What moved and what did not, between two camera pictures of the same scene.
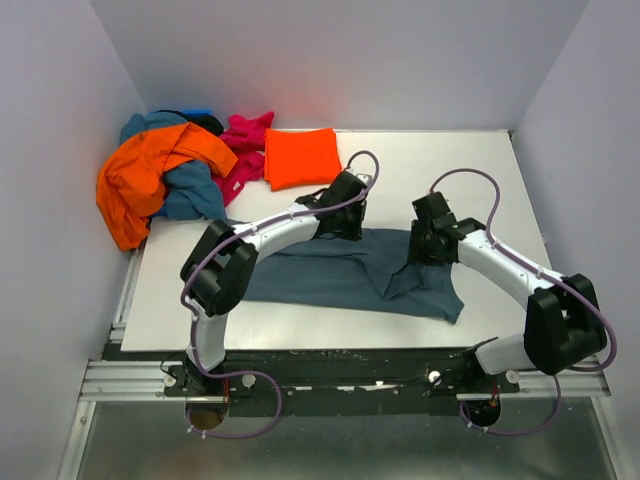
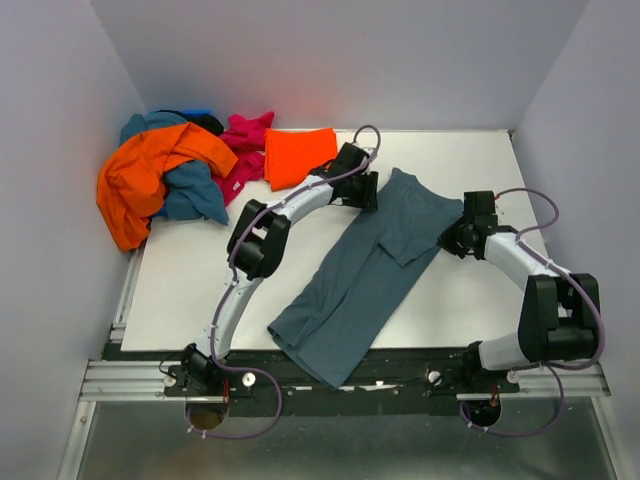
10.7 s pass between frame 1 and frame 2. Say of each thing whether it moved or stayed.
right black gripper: moved
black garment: stayed
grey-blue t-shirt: moved
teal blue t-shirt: stayed
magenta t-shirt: stayed
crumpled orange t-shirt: stayed
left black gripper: moved
